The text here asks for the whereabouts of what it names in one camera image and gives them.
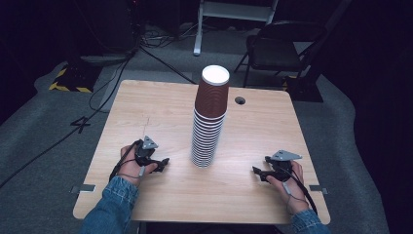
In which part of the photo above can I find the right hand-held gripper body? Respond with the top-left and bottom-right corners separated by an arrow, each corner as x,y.
271,149 -> 303,181

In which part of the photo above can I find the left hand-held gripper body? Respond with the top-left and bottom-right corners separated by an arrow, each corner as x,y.
134,136 -> 160,167

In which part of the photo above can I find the stack of brown paper cups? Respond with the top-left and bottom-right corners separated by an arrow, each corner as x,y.
190,108 -> 228,169

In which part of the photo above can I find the person's left hand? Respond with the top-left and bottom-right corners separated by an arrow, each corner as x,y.
118,144 -> 159,187

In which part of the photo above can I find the person's right hand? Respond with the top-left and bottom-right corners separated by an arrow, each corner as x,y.
266,161 -> 310,215

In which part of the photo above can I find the black yellow striped stand base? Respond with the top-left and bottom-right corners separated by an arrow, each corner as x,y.
48,62 -> 103,94

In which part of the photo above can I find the black folding chair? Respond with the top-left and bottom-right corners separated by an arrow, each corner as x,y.
234,19 -> 327,88

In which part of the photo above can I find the dark equipment cabinet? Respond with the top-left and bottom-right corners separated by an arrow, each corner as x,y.
76,0 -> 144,63

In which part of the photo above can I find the white metal stand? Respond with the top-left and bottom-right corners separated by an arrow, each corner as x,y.
193,0 -> 280,57

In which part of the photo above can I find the thin grey wrist wire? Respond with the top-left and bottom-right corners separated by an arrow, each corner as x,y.
118,165 -> 146,180
281,180 -> 310,213

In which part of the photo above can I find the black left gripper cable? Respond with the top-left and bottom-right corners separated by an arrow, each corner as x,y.
108,138 -> 144,183

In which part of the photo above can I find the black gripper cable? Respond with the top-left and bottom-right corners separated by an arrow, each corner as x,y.
108,138 -> 144,183
279,166 -> 319,216

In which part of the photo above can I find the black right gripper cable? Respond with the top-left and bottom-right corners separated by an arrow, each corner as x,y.
279,166 -> 319,216

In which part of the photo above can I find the metal table bracket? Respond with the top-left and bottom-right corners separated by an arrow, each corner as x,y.
309,184 -> 329,195
70,183 -> 96,195

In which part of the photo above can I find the thin black floor cable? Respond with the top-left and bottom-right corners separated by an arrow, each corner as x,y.
88,58 -> 131,114

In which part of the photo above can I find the long black floor cable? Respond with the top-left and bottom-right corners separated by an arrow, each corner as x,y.
0,53 -> 135,189

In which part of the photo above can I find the bundle of floor cables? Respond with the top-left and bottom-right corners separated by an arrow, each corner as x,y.
140,22 -> 200,49

